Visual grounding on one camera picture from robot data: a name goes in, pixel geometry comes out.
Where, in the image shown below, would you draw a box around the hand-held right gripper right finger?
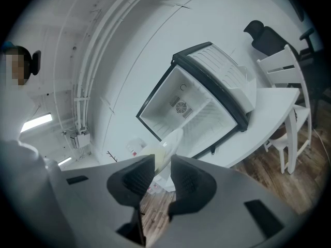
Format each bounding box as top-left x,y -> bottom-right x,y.
155,154 -> 298,248

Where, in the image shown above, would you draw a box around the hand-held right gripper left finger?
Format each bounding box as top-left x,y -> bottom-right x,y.
55,153 -> 156,248

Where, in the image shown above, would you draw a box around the white round plate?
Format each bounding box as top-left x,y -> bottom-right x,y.
154,127 -> 186,177

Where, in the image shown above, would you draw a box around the black mini fridge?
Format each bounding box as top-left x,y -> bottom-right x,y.
136,41 -> 258,160

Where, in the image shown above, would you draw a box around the white junction box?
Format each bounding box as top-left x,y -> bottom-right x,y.
73,131 -> 91,148

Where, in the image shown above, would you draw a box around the white water dispenser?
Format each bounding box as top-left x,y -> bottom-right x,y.
125,137 -> 149,162

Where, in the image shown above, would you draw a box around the clear boxes with red clips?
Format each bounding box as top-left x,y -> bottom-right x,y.
147,181 -> 167,194

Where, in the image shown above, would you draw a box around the person's head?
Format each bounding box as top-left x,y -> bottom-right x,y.
1,41 -> 33,86

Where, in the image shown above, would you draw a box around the black office chair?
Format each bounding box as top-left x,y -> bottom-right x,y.
243,19 -> 331,129

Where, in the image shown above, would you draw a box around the white wall conduit pipes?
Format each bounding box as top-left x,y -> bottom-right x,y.
55,0 -> 146,134

